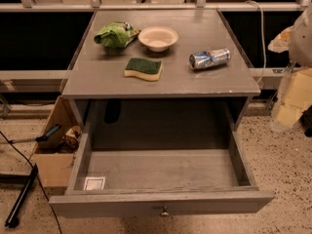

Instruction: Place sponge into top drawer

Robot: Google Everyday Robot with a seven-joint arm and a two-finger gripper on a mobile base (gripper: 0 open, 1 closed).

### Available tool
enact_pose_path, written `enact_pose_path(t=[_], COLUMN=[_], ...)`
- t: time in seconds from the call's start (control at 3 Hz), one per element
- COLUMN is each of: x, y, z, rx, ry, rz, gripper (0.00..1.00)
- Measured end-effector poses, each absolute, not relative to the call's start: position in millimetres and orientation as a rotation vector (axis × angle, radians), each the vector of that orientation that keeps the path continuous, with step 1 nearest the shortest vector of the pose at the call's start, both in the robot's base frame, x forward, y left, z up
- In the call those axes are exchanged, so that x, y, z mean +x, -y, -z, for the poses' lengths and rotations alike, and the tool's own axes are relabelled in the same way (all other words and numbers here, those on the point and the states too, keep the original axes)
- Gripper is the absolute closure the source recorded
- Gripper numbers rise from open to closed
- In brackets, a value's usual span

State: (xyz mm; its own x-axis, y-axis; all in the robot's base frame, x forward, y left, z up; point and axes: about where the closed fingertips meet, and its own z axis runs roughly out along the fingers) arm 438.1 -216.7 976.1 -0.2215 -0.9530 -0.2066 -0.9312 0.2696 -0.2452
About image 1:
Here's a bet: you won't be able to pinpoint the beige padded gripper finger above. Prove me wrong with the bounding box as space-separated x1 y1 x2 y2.
268 26 293 54
270 67 312 133

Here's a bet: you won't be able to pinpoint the green and yellow sponge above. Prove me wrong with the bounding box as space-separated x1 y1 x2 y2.
124 58 162 81

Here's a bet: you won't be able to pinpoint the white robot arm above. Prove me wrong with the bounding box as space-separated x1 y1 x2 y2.
268 4 312 132

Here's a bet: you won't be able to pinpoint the metal drawer knob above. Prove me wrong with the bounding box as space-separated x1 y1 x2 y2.
159 206 170 217

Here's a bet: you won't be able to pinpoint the open grey top drawer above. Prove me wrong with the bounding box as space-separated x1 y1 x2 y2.
50 99 274 217

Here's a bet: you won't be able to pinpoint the crushed silver blue can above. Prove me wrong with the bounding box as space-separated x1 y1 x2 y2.
189 49 231 70

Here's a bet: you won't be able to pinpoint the beige paper bowl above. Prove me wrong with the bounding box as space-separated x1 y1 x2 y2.
138 26 178 53

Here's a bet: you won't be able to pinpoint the grey wooden cabinet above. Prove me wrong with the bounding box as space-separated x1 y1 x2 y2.
60 9 262 151

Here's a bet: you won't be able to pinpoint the green chip bag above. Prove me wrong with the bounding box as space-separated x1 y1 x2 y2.
94 21 140 48

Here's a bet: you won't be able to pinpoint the white label sticker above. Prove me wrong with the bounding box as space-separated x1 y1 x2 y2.
84 176 105 190

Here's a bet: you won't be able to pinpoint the crumpled items in box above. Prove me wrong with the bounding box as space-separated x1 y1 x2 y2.
58 126 81 153

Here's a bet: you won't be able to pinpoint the cardboard box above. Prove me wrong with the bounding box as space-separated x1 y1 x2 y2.
34 97 80 187

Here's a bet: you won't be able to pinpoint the black floor bar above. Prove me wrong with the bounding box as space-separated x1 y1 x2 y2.
5 166 38 228

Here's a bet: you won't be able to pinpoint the white hanging cable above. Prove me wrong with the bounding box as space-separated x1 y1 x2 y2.
246 0 267 85

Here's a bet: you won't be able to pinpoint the black handled tool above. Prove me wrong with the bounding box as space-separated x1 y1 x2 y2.
0 124 61 144

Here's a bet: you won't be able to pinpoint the black floor cable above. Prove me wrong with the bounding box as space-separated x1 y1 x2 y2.
0 130 63 234

